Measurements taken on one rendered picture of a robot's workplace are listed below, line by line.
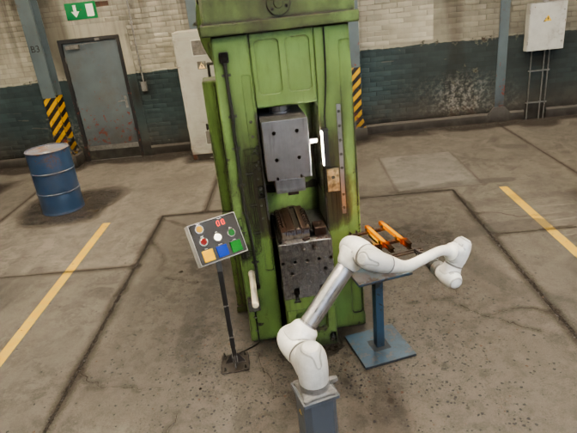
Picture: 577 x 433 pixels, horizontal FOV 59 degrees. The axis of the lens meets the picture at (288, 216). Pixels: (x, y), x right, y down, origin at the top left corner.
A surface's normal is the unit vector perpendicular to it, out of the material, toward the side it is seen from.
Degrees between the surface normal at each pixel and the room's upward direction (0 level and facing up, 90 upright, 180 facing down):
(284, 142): 90
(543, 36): 90
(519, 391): 0
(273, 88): 90
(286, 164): 90
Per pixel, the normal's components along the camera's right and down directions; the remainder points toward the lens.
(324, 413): 0.34, 0.34
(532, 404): -0.10, -0.91
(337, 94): 0.13, 0.39
